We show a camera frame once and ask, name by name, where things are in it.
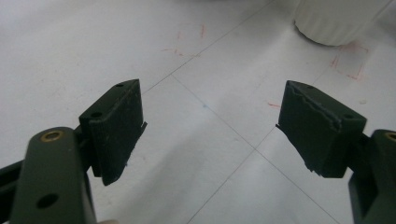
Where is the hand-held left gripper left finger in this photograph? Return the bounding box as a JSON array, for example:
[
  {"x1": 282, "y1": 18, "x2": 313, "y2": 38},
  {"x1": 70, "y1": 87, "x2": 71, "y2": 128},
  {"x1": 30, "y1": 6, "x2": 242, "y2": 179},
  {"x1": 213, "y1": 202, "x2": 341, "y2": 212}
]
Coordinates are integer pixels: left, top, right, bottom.
[{"x1": 78, "y1": 78, "x2": 149, "y2": 187}]

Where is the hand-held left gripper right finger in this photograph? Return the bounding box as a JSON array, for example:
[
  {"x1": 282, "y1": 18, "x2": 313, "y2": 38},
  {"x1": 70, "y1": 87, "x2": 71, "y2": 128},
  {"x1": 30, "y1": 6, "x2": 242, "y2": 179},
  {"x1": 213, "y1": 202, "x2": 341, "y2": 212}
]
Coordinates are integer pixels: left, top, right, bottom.
[{"x1": 275, "y1": 79, "x2": 368, "y2": 179}]

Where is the white cup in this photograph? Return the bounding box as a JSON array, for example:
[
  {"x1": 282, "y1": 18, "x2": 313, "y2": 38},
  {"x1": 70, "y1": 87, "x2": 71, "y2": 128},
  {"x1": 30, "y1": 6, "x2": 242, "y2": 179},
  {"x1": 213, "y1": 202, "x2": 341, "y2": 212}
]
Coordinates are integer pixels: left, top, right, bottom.
[{"x1": 293, "y1": 0, "x2": 394, "y2": 48}]

